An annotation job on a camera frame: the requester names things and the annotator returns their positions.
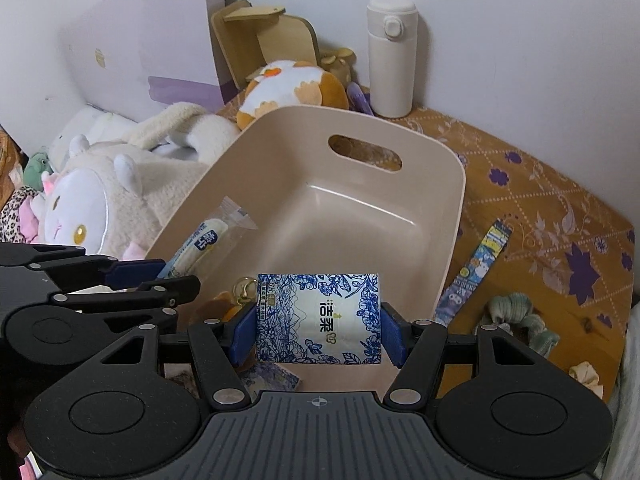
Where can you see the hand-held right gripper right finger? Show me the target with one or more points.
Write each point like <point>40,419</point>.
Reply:
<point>395,337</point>

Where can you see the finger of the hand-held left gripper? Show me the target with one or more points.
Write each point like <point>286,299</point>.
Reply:
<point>170,290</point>
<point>132,271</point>

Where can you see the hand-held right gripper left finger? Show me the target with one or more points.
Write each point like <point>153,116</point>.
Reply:
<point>244,335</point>

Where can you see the clear white snack tube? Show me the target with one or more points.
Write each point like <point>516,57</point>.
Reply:
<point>210,237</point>

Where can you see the beige plastic bin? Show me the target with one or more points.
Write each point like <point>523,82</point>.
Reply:
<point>350,230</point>

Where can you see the small blue floral tissue packet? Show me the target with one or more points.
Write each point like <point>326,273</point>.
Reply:
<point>272,377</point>

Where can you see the white horned plush toy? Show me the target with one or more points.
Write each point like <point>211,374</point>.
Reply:
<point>100,200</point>

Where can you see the blue cartoon strip packet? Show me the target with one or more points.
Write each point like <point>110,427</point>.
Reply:
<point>475,270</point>

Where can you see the pink plush toy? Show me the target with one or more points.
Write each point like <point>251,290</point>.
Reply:
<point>29,222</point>

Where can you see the leopard print cloth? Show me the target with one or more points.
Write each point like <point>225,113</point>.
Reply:
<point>12,217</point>

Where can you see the green scrunchie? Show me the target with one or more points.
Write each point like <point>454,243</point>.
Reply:
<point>515,310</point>

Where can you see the green plush toy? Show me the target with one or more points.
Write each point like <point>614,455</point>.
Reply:
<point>37,170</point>

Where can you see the cream long-eared plush toy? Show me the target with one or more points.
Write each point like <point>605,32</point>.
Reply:
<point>200,127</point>

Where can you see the cream scrunchie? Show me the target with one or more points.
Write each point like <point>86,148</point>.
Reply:
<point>587,375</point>

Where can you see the orange and white plush toy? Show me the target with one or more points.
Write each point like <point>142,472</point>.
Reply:
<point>295,90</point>

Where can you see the white box with purple print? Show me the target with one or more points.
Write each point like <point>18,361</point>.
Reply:
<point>140,35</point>

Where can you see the white thermos bottle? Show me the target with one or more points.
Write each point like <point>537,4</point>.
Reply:
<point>392,60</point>

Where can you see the wooden stand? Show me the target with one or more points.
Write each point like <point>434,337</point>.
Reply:
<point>280,35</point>

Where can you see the small beige bear toy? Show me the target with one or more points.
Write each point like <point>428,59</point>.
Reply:
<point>339,62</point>

